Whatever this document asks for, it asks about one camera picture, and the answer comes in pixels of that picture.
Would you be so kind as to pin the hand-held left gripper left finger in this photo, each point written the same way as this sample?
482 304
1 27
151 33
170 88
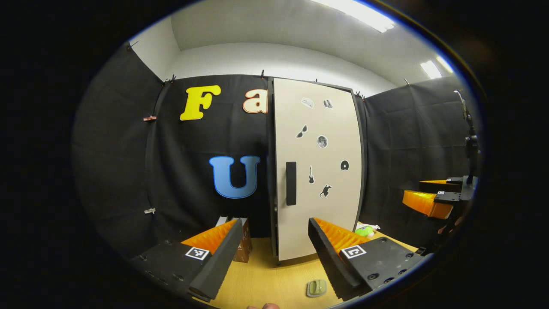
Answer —
218 262

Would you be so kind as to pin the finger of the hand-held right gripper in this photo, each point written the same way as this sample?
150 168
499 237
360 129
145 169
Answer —
441 186
424 202

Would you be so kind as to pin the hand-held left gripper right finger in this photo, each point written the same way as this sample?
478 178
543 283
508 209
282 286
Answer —
330 262

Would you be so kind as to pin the grey green coaster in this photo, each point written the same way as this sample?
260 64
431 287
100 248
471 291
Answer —
309 292

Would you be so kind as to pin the beige cabinet door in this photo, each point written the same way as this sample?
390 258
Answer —
317 223

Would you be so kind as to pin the dark grey cabinet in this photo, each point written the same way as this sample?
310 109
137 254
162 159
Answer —
270 171

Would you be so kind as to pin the brown book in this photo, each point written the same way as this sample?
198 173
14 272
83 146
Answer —
245 244

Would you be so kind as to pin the white and green plush toy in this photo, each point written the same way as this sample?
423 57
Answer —
364 231

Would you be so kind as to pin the small ceiling light panel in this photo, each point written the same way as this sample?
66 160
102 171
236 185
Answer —
446 64
430 69

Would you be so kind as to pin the black backdrop cloth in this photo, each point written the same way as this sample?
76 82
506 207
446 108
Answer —
120 171

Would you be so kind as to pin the long ceiling light panel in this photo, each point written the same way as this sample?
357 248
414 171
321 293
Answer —
356 15

